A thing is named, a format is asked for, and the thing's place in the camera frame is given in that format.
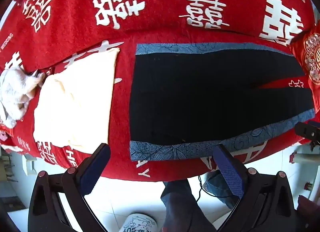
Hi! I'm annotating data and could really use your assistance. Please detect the white wall socket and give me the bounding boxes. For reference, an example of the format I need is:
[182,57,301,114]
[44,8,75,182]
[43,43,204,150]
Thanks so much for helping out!
[22,156,38,176]

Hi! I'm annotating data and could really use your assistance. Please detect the red printed blanket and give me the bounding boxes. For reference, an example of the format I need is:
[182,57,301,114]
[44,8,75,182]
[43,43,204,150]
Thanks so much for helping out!
[0,0,320,182]

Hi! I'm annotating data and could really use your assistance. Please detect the black pants with blue trim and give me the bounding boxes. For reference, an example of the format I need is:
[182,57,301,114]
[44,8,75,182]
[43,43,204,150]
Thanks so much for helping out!
[129,43,316,161]

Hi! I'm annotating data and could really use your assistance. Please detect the white cartoon printed item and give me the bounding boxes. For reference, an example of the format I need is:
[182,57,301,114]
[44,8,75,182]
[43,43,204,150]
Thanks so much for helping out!
[119,213,158,232]

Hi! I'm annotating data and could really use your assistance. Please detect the cream folded cloth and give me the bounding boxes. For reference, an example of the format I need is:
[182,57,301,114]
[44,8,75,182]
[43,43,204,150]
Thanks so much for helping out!
[33,47,121,147]

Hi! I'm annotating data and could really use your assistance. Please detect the red patterned cushion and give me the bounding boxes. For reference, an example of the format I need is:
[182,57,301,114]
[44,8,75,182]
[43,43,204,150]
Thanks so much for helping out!
[287,26,320,84]

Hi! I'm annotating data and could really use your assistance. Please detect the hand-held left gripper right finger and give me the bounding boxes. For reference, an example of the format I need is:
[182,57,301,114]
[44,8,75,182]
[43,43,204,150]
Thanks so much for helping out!
[212,143,299,232]

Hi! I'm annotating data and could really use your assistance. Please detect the black cable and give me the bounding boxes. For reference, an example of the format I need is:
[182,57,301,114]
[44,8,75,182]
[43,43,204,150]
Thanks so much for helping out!
[196,176,213,201]

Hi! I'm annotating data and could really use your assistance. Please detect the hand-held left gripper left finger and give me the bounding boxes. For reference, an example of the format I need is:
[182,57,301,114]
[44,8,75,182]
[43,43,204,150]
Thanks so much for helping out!
[28,143,111,232]

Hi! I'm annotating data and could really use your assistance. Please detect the person's blue jeans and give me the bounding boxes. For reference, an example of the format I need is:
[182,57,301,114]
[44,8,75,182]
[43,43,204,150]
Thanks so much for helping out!
[160,169,240,232]

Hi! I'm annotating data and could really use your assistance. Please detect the white crumpled cloth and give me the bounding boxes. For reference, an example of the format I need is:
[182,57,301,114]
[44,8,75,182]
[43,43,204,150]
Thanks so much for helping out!
[0,68,45,129]

